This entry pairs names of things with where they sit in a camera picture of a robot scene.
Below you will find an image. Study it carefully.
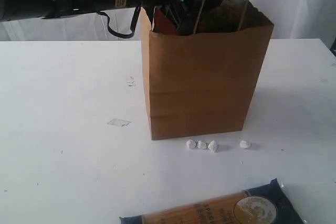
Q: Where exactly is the brown red paper pouch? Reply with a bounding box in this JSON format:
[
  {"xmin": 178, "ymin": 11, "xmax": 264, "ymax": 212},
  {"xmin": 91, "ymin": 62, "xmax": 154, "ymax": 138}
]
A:
[{"xmin": 152, "ymin": 7, "xmax": 179, "ymax": 35}]

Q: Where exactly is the clear tape scrap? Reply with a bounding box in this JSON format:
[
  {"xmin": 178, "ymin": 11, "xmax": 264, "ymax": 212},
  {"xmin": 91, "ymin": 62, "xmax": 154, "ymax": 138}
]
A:
[{"xmin": 107, "ymin": 119, "xmax": 131, "ymax": 127}]

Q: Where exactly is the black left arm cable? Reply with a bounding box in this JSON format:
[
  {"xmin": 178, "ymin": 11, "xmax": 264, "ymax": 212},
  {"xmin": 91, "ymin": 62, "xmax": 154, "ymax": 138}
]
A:
[{"xmin": 96, "ymin": 3, "xmax": 141, "ymax": 40}]

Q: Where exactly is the brown paper bag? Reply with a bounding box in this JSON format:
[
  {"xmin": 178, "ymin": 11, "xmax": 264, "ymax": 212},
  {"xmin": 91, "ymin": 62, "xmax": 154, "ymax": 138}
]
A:
[{"xmin": 140, "ymin": 0, "xmax": 274, "ymax": 140}]

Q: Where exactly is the white backdrop curtain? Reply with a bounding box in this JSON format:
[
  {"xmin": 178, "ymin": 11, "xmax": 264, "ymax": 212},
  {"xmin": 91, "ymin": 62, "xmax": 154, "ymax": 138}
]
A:
[{"xmin": 1, "ymin": 0, "xmax": 335, "ymax": 47}]

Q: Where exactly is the spaghetti packet dark blue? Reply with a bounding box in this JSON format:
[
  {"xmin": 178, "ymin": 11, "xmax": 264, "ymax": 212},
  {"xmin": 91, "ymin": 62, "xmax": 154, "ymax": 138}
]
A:
[{"xmin": 120, "ymin": 179, "xmax": 304, "ymax": 224}]

